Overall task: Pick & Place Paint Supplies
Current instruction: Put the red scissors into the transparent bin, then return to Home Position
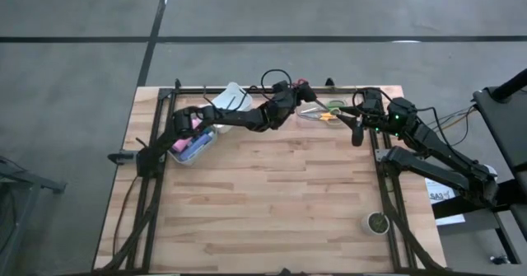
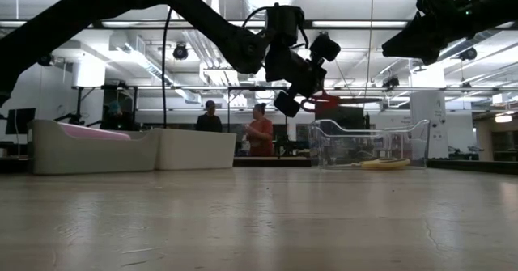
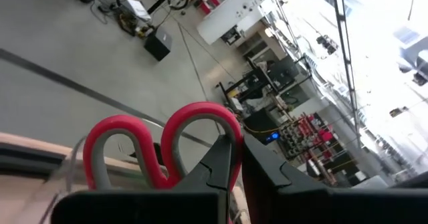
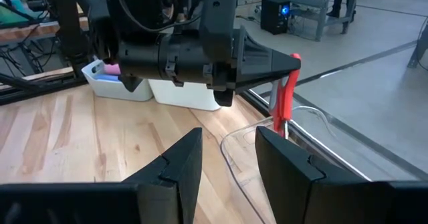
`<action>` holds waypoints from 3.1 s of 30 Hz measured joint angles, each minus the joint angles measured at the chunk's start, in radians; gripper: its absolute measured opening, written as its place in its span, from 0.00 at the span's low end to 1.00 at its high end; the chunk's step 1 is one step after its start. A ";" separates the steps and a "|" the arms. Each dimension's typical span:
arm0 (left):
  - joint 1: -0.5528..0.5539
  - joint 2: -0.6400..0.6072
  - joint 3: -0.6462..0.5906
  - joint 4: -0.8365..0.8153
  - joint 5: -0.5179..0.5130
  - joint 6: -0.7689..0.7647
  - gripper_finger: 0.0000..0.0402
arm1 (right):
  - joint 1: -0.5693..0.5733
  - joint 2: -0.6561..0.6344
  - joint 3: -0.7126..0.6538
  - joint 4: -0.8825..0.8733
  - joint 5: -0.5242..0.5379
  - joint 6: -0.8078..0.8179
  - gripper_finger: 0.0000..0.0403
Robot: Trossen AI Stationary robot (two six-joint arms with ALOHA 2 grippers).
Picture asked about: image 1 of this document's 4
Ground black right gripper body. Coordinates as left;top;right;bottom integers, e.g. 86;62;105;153
352;87;386;148

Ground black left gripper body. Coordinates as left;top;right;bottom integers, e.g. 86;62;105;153
263;80;298;132

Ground green-handled scissors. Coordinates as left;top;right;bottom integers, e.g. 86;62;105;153
324;98;349;110

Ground yellow-handled scissors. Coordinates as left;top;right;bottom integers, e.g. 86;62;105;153
298;106;343;123

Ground black pencil tool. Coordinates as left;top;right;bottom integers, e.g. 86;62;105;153
203;85;216;109

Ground pink paint bottle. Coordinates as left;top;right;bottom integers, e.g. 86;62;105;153
171;117;203;153

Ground clear plastic bin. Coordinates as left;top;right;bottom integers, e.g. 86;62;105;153
291;85;357;129

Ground white plastic bin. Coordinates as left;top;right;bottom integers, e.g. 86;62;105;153
209;82;254;135

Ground white printed paper sheet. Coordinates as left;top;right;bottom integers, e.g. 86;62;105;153
425;179;466;227

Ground small plant in white pot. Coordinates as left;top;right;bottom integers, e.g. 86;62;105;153
361;211;391;236

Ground grey plastic bin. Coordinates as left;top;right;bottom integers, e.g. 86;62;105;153
166;123;219;166

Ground black equipment stand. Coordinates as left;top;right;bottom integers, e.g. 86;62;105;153
431;68;527;265

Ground dark grey floor stand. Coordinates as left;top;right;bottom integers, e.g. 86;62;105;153
0;155;67;269

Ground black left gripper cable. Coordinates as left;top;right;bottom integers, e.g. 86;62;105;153
260;68;294;94

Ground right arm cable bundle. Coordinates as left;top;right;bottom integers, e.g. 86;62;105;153
426;105;475;146

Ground black metal table frame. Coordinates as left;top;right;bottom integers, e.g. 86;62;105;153
96;85;448;276

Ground brown cable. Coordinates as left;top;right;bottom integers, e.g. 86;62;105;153
113;175;140;245

